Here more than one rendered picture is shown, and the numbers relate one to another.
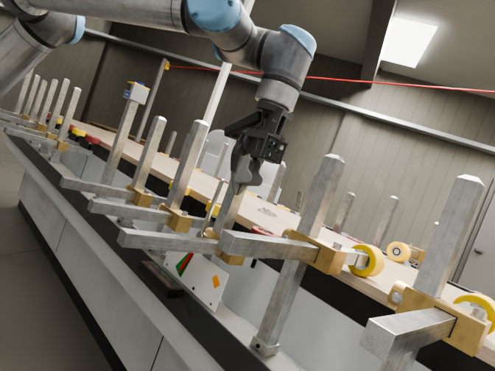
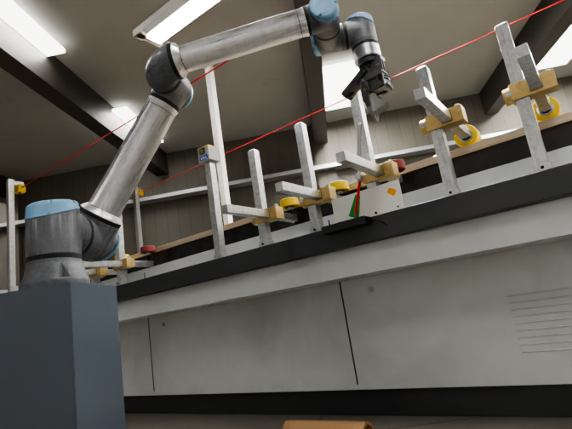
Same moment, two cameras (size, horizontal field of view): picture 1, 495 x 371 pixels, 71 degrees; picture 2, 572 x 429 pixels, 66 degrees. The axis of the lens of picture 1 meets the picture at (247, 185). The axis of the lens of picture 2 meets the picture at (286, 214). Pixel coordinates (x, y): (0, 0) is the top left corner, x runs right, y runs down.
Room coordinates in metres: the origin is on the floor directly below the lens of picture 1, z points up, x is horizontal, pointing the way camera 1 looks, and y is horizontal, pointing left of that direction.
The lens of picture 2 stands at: (-0.48, 0.59, 0.44)
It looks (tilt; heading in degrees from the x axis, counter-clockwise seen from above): 12 degrees up; 350
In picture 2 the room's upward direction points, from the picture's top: 9 degrees counter-clockwise
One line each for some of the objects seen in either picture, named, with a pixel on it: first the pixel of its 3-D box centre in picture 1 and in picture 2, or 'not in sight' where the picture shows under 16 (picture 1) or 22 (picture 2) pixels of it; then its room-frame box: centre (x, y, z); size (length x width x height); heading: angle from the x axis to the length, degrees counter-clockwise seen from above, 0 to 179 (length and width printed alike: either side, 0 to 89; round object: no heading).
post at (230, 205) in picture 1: (229, 208); (366, 151); (0.91, 0.02, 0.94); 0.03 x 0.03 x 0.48; 45
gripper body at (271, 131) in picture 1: (265, 133); (374, 77); (0.77, 0.00, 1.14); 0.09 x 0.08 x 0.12; 44
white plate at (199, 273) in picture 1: (192, 269); (365, 203); (0.91, 0.06, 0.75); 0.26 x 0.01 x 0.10; 45
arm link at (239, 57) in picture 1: (242, 43); (328, 38); (0.80, 0.12, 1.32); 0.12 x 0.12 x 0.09; 73
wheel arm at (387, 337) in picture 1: (444, 319); (535, 84); (0.52, -0.35, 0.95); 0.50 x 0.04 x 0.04; 135
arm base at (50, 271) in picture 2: not in sight; (54, 273); (0.91, 1.06, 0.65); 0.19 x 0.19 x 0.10
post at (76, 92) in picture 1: (64, 127); (119, 248); (1.96, 1.09, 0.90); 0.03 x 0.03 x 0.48; 45
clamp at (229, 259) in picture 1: (223, 245); (377, 174); (0.90, 0.01, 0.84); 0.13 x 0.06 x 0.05; 45
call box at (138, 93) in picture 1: (135, 93); (208, 156); (1.44, 0.56, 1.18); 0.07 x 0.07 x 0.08; 45
